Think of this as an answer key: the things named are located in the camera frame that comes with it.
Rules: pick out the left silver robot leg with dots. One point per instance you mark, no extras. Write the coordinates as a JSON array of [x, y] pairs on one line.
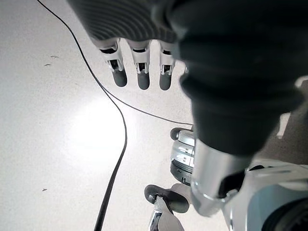
[[173, 202]]

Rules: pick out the silver robot leg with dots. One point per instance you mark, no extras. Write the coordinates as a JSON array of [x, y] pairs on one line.
[[183, 154], [173, 202]]

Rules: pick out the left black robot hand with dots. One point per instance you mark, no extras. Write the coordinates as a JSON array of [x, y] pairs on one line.
[[231, 72]]

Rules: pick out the right silver robot leg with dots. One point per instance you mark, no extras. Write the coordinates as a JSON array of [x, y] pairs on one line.
[[183, 154]]

